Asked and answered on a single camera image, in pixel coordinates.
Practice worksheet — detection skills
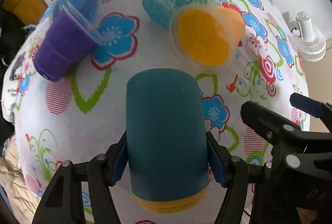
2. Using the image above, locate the dark teal cup yellow rim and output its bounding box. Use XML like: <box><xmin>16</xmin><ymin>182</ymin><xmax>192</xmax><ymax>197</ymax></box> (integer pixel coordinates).
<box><xmin>126</xmin><ymin>68</ymin><xmax>209</xmax><ymax>214</ymax></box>

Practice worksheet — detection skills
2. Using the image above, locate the orange plastic cup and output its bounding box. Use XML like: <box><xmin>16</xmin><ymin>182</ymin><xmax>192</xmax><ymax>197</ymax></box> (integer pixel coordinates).
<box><xmin>169</xmin><ymin>4</ymin><xmax>245</xmax><ymax>68</ymax></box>

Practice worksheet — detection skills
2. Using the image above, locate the purple plastic cup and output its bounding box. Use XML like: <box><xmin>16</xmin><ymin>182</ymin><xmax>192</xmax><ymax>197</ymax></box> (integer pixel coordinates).
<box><xmin>33</xmin><ymin>2</ymin><xmax>103</xmax><ymax>81</ymax></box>

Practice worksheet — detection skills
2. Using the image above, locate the blue plastic cup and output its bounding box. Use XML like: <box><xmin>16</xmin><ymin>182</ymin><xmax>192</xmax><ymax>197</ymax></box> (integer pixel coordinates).
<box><xmin>50</xmin><ymin>0</ymin><xmax>101</xmax><ymax>27</ymax></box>

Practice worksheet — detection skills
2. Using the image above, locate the white floor fan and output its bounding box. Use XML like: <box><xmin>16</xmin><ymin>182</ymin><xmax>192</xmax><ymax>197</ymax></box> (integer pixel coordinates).
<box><xmin>294</xmin><ymin>11</ymin><xmax>326</xmax><ymax>62</ymax></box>

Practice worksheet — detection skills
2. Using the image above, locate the floral tablecloth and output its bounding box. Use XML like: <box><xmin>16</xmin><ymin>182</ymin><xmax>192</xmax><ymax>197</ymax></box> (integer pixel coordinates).
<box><xmin>2</xmin><ymin>0</ymin><xmax>310</xmax><ymax>223</ymax></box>

